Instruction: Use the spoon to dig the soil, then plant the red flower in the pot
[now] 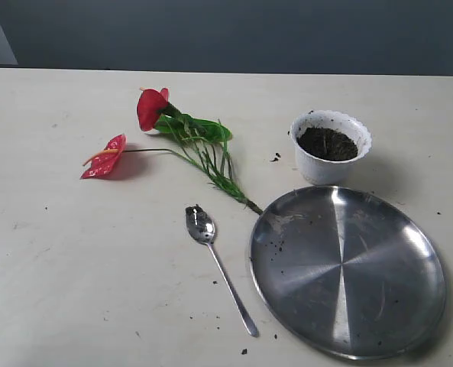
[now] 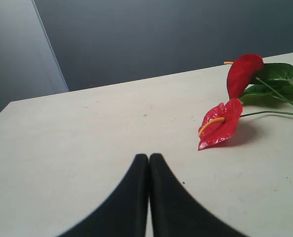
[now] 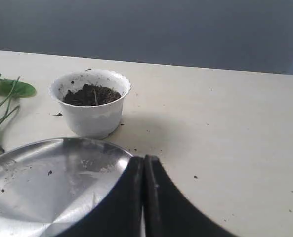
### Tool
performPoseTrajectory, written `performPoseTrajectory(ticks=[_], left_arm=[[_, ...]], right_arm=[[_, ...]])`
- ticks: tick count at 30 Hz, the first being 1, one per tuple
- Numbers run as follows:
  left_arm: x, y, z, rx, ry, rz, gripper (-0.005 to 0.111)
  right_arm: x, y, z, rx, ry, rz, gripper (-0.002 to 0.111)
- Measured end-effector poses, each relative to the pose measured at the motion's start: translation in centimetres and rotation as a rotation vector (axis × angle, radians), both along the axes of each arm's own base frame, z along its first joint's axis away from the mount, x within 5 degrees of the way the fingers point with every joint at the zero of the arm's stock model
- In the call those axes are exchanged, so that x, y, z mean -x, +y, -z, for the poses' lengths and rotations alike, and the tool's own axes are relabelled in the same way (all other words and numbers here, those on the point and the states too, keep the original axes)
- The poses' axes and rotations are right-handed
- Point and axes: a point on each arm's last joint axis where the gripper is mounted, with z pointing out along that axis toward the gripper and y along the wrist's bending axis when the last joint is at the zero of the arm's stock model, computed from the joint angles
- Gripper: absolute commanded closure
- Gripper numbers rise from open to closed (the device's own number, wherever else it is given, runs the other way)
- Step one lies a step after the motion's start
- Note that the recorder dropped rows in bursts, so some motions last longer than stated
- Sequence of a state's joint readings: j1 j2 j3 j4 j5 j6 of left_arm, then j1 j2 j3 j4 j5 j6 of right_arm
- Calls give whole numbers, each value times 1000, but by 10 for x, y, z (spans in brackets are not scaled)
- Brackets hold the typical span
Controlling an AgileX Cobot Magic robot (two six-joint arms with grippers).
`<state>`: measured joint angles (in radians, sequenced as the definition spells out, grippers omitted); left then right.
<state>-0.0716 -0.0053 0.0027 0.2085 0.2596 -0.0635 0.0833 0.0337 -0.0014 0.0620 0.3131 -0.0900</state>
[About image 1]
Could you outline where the red anthurium flower stem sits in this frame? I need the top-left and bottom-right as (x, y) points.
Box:
(80, 88), (263, 215)

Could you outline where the stainless steel spoon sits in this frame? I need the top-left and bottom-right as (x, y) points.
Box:
(185, 204), (260, 337)

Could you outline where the white plastic flower pot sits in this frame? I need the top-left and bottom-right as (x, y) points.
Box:
(290, 110), (371, 185)

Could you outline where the round stainless steel plate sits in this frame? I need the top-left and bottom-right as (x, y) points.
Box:
(249, 186), (447, 360)

